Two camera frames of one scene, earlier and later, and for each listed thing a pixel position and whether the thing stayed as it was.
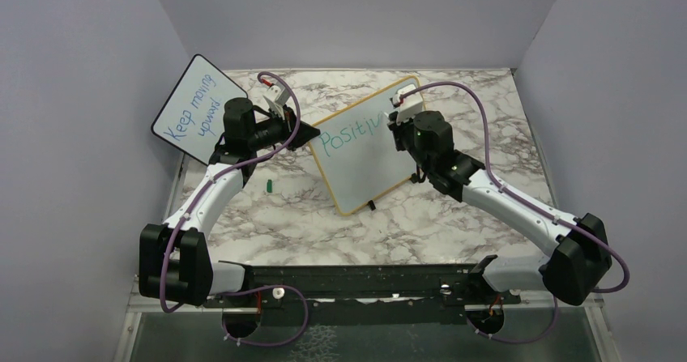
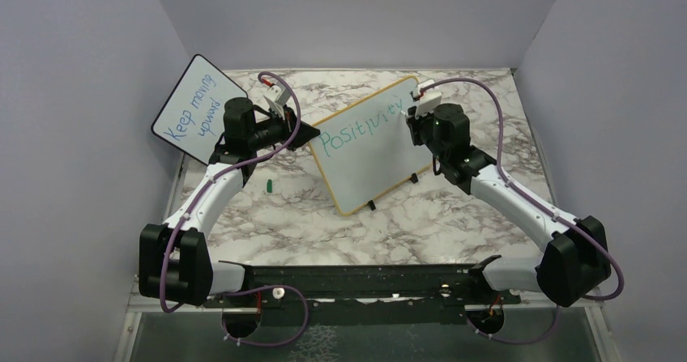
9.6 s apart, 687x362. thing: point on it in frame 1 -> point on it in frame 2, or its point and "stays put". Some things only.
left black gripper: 288,124 stays put
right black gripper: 398,129 -> 414,124
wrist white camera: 276,97 stays put
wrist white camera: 407,106 -> 428,100
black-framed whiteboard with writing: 192,117 stays put
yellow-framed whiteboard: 355,150 stays put
